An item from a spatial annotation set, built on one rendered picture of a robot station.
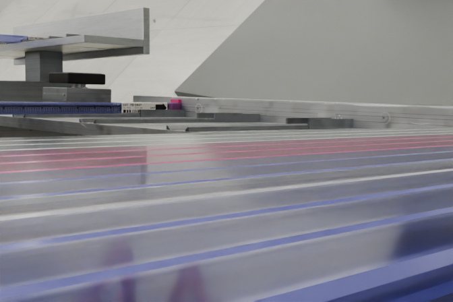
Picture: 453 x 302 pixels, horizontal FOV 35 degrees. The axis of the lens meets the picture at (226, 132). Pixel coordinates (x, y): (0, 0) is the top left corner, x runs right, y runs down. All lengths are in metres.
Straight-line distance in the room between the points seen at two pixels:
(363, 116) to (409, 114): 0.04
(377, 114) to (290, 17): 0.53
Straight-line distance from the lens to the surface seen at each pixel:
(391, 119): 0.61
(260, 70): 1.04
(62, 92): 0.81
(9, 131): 0.77
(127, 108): 0.74
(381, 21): 1.01
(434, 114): 0.59
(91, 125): 0.59
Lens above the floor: 1.09
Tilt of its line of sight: 31 degrees down
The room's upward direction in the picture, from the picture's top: 32 degrees counter-clockwise
